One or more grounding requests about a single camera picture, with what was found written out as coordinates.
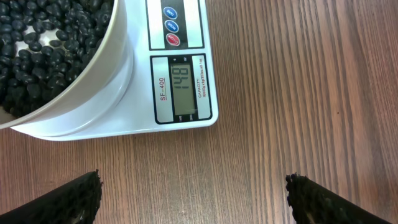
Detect black beans in bowl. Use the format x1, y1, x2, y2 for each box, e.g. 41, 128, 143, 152
1, 0, 115, 118

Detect white bowl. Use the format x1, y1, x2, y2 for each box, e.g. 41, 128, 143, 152
1, 0, 127, 129

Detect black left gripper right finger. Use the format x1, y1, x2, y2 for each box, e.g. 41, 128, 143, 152
285, 174, 387, 224

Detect white digital kitchen scale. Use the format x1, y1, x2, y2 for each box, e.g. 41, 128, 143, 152
16, 0, 218, 141

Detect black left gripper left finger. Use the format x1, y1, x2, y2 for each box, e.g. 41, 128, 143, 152
1, 170, 103, 224

